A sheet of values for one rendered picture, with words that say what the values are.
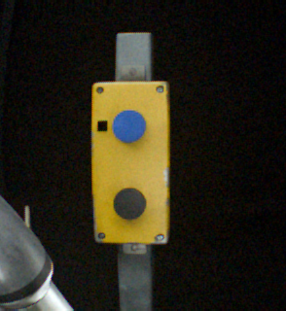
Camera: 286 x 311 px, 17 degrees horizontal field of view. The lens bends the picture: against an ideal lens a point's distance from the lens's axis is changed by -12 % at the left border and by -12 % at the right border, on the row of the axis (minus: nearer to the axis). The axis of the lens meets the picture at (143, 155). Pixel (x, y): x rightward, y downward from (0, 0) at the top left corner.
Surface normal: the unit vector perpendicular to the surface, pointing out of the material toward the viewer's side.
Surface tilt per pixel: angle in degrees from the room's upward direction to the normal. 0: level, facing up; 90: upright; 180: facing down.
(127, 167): 90
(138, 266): 90
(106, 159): 90
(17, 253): 74
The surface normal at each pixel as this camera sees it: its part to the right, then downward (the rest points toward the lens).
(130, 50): -0.09, 0.10
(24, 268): 0.59, -0.04
